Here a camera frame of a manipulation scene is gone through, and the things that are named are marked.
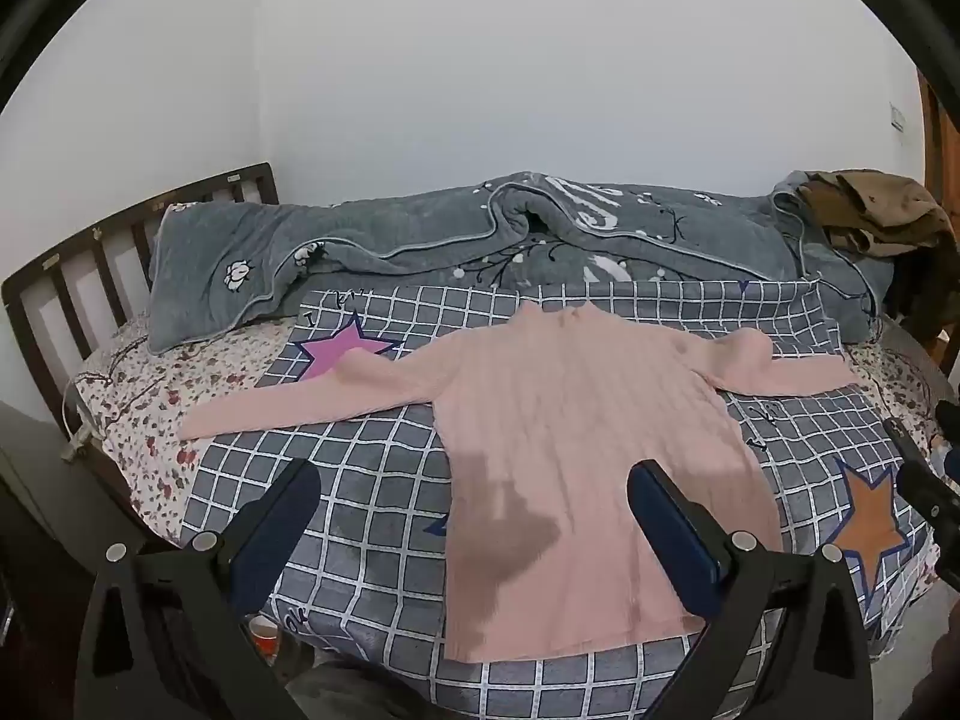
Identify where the floral bed sheet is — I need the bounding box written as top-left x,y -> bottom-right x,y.
71,314 -> 295,543

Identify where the dark wooden headboard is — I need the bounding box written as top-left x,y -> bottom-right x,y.
2,163 -> 278,400

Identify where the grey checkered star blanket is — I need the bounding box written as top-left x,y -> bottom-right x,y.
182,281 -> 952,718

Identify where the brown clothes pile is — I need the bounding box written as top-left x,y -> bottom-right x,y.
797,169 -> 957,259

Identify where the pink knit sweater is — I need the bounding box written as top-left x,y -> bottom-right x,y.
181,302 -> 854,663

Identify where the white charging cable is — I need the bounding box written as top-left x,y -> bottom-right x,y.
58,377 -> 103,464

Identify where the red paper cup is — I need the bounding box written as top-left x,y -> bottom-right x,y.
247,614 -> 280,663

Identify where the brown wooden door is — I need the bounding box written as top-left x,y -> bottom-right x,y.
918,73 -> 960,232

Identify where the grey fleece quilt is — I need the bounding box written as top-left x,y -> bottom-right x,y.
148,171 -> 893,353

